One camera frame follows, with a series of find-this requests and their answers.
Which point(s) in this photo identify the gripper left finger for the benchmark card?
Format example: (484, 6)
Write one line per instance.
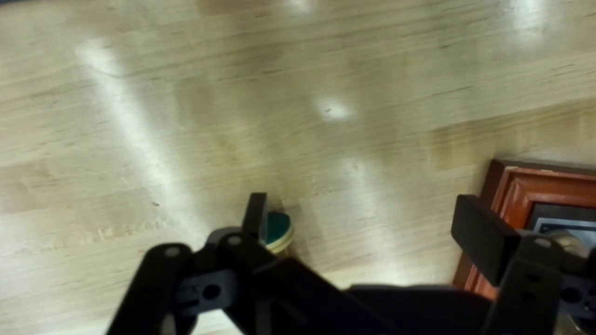
(242, 274)

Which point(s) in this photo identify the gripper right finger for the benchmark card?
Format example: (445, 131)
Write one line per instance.
(521, 260)

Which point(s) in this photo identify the green round wooden lid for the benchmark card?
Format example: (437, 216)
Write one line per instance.
(280, 231)

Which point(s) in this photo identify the brown wooden picture frame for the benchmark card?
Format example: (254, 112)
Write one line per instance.
(521, 195)

